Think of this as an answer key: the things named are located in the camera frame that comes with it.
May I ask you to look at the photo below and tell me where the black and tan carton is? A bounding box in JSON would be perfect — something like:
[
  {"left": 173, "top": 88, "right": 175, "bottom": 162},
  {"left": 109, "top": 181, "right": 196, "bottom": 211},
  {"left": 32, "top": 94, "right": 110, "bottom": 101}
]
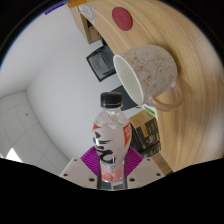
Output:
[{"left": 129, "top": 109, "right": 161, "bottom": 151}]

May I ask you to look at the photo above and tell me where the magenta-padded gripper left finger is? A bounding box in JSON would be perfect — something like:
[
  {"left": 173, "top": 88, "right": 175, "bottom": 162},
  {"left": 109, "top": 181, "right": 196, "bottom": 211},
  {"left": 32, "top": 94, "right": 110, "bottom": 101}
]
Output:
[{"left": 59, "top": 146, "right": 101, "bottom": 190}]

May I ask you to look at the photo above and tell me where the wooden side desk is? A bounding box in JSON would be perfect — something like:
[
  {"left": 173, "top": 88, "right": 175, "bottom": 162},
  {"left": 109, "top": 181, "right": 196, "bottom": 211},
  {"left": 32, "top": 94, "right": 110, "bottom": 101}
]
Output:
[{"left": 68, "top": 3, "right": 103, "bottom": 44}]

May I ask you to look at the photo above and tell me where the flat round red coaster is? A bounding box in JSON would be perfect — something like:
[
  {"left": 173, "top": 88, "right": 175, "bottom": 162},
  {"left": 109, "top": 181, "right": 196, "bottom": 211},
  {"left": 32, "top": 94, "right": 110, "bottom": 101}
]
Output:
[{"left": 111, "top": 6, "right": 134, "bottom": 32}]

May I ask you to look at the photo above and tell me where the clear drink bottle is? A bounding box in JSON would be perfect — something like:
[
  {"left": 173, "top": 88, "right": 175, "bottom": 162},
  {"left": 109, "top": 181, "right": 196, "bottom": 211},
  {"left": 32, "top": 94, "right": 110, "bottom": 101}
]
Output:
[{"left": 92, "top": 92, "right": 133, "bottom": 184}]

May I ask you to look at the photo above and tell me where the ceiling light panel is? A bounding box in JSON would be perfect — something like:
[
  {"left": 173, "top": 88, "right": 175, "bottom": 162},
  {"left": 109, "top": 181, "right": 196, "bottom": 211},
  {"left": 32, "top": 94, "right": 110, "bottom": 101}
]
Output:
[{"left": 4, "top": 146, "right": 24, "bottom": 164}]

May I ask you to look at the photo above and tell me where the grey mesh office chair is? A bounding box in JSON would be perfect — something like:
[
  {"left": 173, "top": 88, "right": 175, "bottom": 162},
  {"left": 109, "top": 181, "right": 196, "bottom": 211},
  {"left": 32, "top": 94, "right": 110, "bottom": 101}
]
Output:
[{"left": 85, "top": 44, "right": 117, "bottom": 83}]

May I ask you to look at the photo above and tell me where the cream patterned mug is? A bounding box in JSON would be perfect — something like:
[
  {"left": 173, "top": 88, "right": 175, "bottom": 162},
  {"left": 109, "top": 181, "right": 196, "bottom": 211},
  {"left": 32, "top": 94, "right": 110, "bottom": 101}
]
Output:
[{"left": 112, "top": 44, "right": 184, "bottom": 112}]

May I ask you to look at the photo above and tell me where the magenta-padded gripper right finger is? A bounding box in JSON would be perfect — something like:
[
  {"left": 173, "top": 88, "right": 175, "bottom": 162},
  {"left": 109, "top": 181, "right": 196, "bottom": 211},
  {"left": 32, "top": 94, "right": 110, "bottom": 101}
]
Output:
[{"left": 123, "top": 146, "right": 166, "bottom": 189}]

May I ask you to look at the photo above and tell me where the sheet with grey ring print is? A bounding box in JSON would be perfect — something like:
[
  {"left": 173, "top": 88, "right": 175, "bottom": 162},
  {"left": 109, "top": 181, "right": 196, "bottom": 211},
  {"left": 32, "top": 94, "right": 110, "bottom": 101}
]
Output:
[{"left": 78, "top": 3, "right": 96, "bottom": 21}]

